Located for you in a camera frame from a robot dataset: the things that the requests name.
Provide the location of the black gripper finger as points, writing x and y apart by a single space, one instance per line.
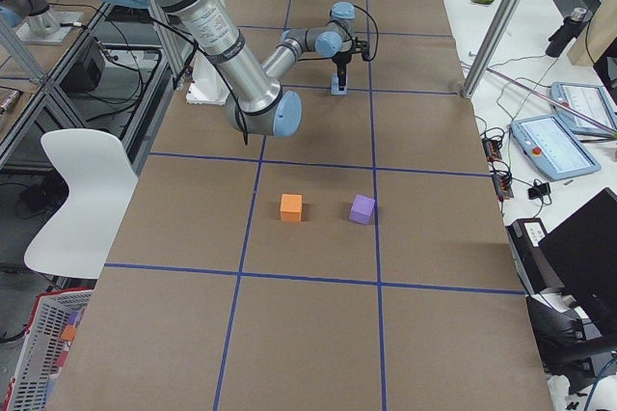
341 80

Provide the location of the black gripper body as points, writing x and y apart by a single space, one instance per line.
340 62

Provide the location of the blue foam block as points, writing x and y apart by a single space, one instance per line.
334 90

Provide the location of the grey robot arm left background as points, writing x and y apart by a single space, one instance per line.
37 22

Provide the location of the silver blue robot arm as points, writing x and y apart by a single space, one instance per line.
257 103

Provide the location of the purple foam block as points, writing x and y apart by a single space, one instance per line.
362 209

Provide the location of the orange foam block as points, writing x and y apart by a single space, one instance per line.
291 207

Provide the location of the small orange block in basket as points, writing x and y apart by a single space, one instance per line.
69 333

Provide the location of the brown paper table cover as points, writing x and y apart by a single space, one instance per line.
209 301

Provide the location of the orange circuit board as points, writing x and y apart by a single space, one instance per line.
500 171

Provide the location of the near teach pendant tablet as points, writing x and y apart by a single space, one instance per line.
553 148

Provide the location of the teach pendant tablet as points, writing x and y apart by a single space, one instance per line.
553 148
589 100

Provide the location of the black box device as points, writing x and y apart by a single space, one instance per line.
535 271

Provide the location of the far teach pendant tablet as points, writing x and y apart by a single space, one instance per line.
589 100

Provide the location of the white plastic chair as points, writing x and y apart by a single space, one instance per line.
76 240

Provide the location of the grey perforated basket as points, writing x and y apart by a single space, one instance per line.
44 348

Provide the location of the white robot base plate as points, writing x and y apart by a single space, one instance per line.
207 86

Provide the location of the aluminium frame post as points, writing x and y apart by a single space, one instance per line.
487 49

